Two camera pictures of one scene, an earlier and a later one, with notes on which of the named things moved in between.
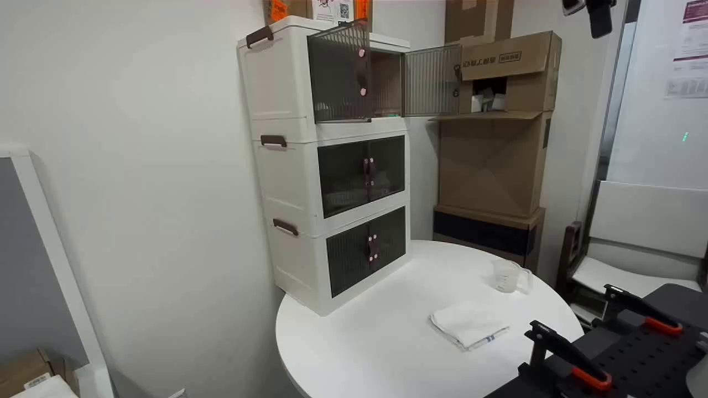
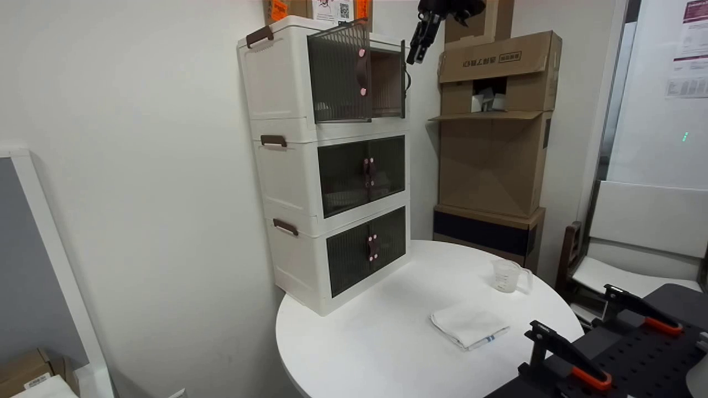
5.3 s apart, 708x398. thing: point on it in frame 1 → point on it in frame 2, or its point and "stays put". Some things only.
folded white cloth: x=467 y=323 stays put
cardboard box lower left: x=31 y=373 stays put
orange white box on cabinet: x=327 y=10 stays put
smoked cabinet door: x=432 y=83 → x=389 y=80
